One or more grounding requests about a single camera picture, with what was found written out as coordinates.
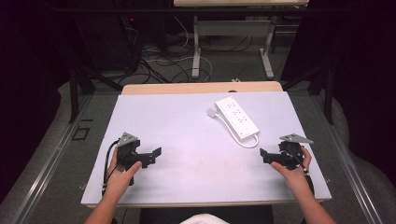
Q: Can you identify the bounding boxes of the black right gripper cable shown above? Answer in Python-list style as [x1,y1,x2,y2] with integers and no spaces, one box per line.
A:
[284,148,316,197]

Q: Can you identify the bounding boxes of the aluminium floor rail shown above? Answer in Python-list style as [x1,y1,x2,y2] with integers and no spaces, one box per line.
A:
[8,94,94,224]
[309,94,386,224]

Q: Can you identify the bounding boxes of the tangle of floor cables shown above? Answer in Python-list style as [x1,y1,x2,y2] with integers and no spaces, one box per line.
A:
[122,15,254,85]

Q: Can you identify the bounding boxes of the black metal stand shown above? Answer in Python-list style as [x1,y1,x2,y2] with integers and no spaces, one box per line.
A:
[66,63,124,125]
[281,62,335,126]

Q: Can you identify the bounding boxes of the white power strip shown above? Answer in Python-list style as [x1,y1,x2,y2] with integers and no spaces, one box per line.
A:
[215,95,261,140]

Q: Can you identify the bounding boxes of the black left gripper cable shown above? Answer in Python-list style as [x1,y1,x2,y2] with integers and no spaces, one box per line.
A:
[102,140,121,197]

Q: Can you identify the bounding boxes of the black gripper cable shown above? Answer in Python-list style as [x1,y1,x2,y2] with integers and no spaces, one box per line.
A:
[102,140,121,197]
[284,148,316,197]

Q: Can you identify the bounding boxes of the person's white clothing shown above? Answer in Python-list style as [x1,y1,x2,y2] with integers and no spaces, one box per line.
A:
[179,213,231,224]

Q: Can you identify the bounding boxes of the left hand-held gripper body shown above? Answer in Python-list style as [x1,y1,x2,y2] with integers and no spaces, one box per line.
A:
[116,132,148,171]

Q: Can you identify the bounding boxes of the person's left hand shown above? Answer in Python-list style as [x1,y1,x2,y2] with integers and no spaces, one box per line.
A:
[105,147,143,196]

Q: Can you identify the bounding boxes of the dark computer tower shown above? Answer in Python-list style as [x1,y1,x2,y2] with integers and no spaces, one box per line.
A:
[74,13,143,74]

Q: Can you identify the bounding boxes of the white table sheet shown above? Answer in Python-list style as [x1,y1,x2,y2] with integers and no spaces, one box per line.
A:
[80,91,332,206]

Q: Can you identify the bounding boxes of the white power strip cable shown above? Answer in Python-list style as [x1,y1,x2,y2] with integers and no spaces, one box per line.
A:
[214,112,261,149]

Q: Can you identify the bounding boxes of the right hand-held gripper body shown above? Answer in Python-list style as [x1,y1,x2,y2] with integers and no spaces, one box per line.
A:
[273,133,314,171]

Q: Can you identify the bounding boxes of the white metal frame desk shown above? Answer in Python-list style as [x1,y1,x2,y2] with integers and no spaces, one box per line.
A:
[173,0,310,80]

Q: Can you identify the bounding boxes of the person's right hand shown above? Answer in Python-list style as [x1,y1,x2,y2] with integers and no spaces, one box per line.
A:
[270,146,313,191]

